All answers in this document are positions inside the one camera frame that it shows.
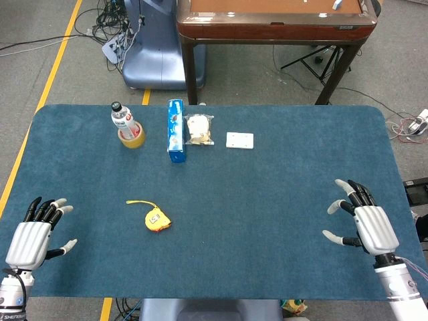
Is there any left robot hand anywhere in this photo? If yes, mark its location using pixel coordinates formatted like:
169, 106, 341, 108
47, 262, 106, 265
5, 197, 78, 272

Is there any blue cookie box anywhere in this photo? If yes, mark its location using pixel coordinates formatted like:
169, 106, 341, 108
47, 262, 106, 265
166, 98, 187, 164

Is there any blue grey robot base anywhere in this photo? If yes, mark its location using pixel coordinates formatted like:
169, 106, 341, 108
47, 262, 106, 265
120, 0, 207, 90

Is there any white charger with cables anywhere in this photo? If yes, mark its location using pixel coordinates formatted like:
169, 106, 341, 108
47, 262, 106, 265
407, 108, 428, 136

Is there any blue table cloth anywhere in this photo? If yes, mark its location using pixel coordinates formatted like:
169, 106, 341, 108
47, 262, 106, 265
0, 104, 425, 301

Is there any brown packing tape roll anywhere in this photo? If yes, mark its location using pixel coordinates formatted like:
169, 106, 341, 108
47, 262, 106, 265
117, 123, 146, 148

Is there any grey robot torso base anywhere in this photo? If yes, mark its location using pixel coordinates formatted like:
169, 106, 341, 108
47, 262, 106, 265
139, 298, 284, 321

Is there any black floor cable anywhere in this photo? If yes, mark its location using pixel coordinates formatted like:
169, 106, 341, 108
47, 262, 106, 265
0, 33, 111, 53

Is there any black tripod stand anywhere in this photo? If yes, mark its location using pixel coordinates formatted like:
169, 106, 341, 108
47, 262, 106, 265
280, 45, 353, 85

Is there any brown wooden table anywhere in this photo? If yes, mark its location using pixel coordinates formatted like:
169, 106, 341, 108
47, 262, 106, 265
176, 0, 379, 106

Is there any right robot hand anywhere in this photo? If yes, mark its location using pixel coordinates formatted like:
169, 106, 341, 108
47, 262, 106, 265
322, 179, 401, 257

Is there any white power strip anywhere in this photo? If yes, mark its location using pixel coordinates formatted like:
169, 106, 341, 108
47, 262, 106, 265
101, 28, 136, 64

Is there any white rectangular plastic plate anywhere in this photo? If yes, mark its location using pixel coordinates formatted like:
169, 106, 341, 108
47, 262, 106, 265
225, 132, 255, 150

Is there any yellow tape measure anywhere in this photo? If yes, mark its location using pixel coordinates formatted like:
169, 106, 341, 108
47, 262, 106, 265
126, 199, 173, 233

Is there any clear bag of snacks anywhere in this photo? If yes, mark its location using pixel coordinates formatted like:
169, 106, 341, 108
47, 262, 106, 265
183, 114, 215, 147

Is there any clear plastic drink bottle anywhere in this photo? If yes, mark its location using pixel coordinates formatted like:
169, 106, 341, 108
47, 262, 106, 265
110, 101, 142, 140

